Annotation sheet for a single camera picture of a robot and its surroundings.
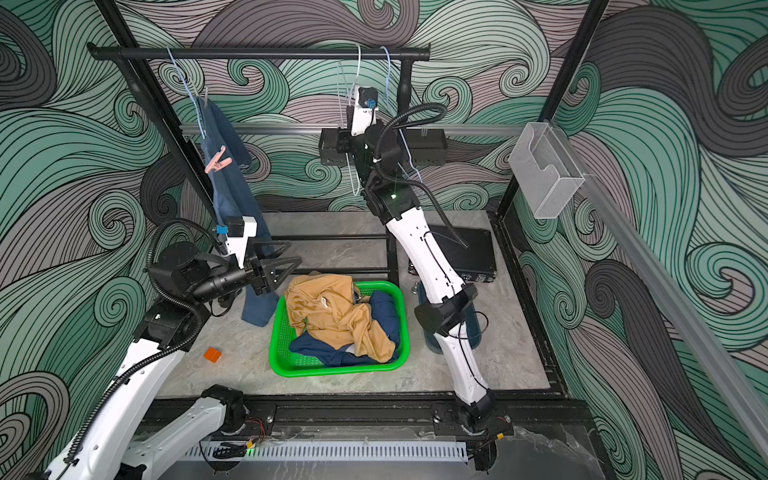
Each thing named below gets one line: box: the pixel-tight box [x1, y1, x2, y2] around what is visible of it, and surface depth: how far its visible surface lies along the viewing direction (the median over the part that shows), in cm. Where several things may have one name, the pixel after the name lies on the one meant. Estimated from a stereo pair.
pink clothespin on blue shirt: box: [205, 145, 233, 173], surface depth 60 cm
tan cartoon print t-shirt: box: [286, 274, 395, 363], surface depth 81 cm
